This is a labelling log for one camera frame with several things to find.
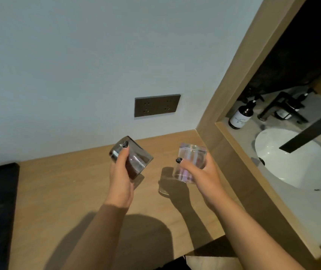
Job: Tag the person's left thumb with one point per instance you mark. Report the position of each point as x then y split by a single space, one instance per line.
121 157

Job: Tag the person's left hand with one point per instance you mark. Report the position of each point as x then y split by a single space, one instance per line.
119 182

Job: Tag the white round sink basin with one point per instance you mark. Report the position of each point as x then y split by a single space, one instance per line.
295 163

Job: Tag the person's right forearm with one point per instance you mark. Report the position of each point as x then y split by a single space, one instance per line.
250 236

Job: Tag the person's right thumb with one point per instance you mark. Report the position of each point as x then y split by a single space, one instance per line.
187 165

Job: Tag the person's left forearm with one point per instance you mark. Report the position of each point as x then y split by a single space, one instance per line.
101 239

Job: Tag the dark pump soap bottle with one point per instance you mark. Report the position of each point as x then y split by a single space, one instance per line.
288 109
242 115

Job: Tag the dark wall socket panel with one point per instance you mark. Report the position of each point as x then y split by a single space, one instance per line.
157 105

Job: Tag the smoky grey drinking glass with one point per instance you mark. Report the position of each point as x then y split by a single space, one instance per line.
138 158

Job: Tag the black basin faucet spout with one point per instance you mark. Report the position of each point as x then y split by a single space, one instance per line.
309 134

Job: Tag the black tray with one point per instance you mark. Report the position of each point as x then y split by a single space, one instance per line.
0 194

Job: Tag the wooden partition frame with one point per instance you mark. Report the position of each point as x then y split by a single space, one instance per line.
233 81

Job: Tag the clear drinking glass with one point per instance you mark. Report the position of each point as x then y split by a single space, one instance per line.
190 158

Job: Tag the person's right hand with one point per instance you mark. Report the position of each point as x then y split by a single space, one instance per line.
208 184

